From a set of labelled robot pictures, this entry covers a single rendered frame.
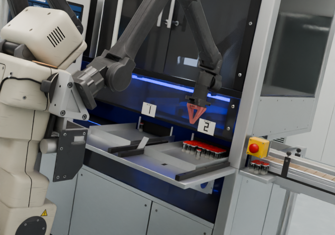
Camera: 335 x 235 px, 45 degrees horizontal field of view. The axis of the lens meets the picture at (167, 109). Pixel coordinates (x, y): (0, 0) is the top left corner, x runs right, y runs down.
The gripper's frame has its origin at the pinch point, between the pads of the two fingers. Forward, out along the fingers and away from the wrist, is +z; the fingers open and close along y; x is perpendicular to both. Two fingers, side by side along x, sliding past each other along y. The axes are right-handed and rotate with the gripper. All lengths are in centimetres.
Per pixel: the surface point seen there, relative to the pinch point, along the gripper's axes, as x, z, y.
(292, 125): -15, -13, 84
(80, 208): 77, 67, 40
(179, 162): 1.5, 17.0, 2.2
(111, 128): 53, 15, 18
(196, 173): -8.1, 18.3, -0.5
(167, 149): 19.1, 15.5, 19.7
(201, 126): 9.0, 1.1, 25.7
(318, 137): 55, -26, 490
